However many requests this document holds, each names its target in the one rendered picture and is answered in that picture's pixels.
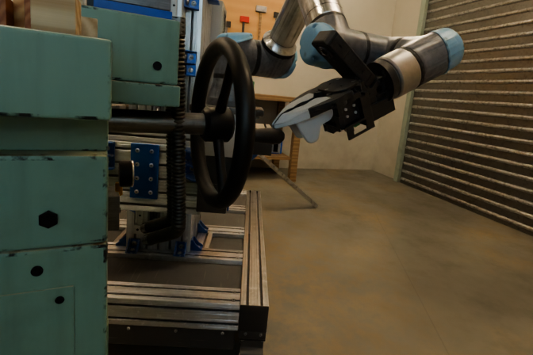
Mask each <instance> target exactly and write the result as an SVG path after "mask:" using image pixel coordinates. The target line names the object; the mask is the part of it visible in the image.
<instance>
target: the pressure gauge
mask: <svg viewBox="0 0 533 355"><path fill-rule="evenodd" d="M133 186H134V161H133V160H132V161H119V167H118V181H117V182H115V191H116V192H119V194H120V196H121V195H123V187H133Z"/></svg>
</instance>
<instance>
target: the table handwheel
mask: <svg viewBox="0 0 533 355"><path fill-rule="evenodd" d="M222 55H224V56H225V58H226V59H227V61H228V62H227V65H226V68H225V73H224V79H223V82H222V86H221V89H220V94H219V97H218V100H217V105H216V107H208V106H206V107H205V103H206V97H207V92H208V88H209V81H210V79H211V75H212V73H213V69H214V67H215V65H216V63H217V61H218V59H219V58H220V57H221V56H222ZM232 84H233V86H234V93H235V103H236V122H235V117H234V114H233V112H232V111H231V109H230V108H227V104H228V99H229V95H230V92H231V88H232ZM185 116H186V117H185V119H183V120H184V121H185V122H183V123H182V124H183V125H184V126H183V127H182V128H184V129H185V131H184V132H185V133H186V134H189V135H190V148H191V157H192V163H193V168H194V176H195V179H196V182H197V187H198V190H199V192H200V194H201V196H202V198H203V200H204V201H205V202H206V204H207V205H208V206H210V207H212V208H215V209H225V208H227V207H229V206H231V205H232V204H233V203H234V202H235V201H236V200H237V198H238V197H239V195H240V194H241V192H242V190H243V187H244V185H245V182H246V180H247V176H248V173H249V170H250V167H251V160H252V155H253V150H254V144H255V91H254V84H253V80H252V76H251V69H250V67H249V64H248V61H247V57H246V55H245V54H244V52H243V49H242V48H241V47H240V46H239V45H238V44H237V43H236V42H235V41H234V40H233V39H231V38H229V37H225V36H223V37H219V38H216V39H215V40H213V41H212V42H211V43H210V44H209V46H208V47H207V48H206V50H205V52H204V54H203V56H202V57H201V61H200V63H199V66H198V69H197V74H196V78H195V82H194V90H193V96H192V102H191V112H190V113H186V114H185ZM175 125H176V123H175V122H174V119H173V118H172V115H171V113H170V112H166V111H152V110H138V109H112V117H111V119H110V120H109V132H135V133H162V134H171V133H172V132H173V129H174V128H176V127H175ZM235 126H236V130H235ZM234 132H235V141H234V148H233V154H232V162H231V166H230V170H229V172H228V177H227V174H226V168H225V157H224V142H225V143H227V142H228V141H229V140H230V139H231V138H232V137H233V135H234ZM204 141H205V142H213V148H214V154H215V161H216V168H217V188H218V192H217V191H216V190H215V188H214V186H213V183H212V182H211V179H210V176H209V171H208V167H207V163H206V158H205V142H204Z"/></svg>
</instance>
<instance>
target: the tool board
mask: <svg viewBox="0 0 533 355"><path fill-rule="evenodd" d="M221 1H223V2H224V6H225V9H226V10H227V18H226V31H225V33H227V32H249V33H251V34H252V36H253V38H252V39H254V40H262V38H263V35H264V34H265V32H267V31H270V30H271V29H272V28H273V26H274V23H275V21H276V19H277V17H278V15H279V12H280V10H281V8H282V6H283V4H284V1H285V0H221Z"/></svg>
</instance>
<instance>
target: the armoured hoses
mask: <svg viewBox="0 0 533 355"><path fill-rule="evenodd" d="M172 20H175V21H179V23H180V35H179V54H178V84H177V85H176V86H180V106H179V107H178V108H175V107H166V109H165V110H166V112H170V113H171V115H172V118H173V119H174V122H175V123H176V125H175V127H176V128H174V129H173V132H172V133H171V134H166V137H167V138H166V141H167V142H166V148H167V149H166V151H167V153H166V155H167V157H166V158H167V160H166V161H167V164H166V165H167V167H166V168H167V215H166V216H164V217H161V218H158V219H153V220H150V221H146V222H144V223H142V224H141V225H140V230H141V232H142V233H144V234H146V235H144V237H143V238H142V242H143V244H144V245H146V246H152V245H154V244H157V243H161V242H166V241H170V240H173V239H177V238H179V237H180V236H182V234H183V233H184V231H185V229H186V191H185V190H186V184H185V183H186V180H185V179H186V177H185V176H186V173H185V172H186V170H185V168H186V166H185V164H186V162H185V161H186V159H185V157H186V155H185V153H186V151H185V149H186V147H185V145H186V144H185V142H186V140H185V138H186V136H185V134H186V133H185V132H184V131H185V129H184V128H182V127H183V126H184V125H183V124H182V123H183V122H185V121H184V120H183V119H185V117H186V116H185V114H186V112H185V110H186V108H185V106H186V104H185V102H186V100H185V99H184V98H185V97H186V96H185V95H184V94H185V93H186V92H185V89H186V88H185V85H186V84H185V83H184V82H185V79H184V78H185V77H186V76H185V72H186V71H185V70H184V69H185V68H186V67H185V66H184V65H185V61H184V60H185V59H186V58H185V57H184V56H185V52H184V51H185V50H186V49H185V48H184V47H185V44H184V43H185V42H186V41H185V40H184V38H185V35H186V19H185V18H184V17H176V16H172Z"/></svg>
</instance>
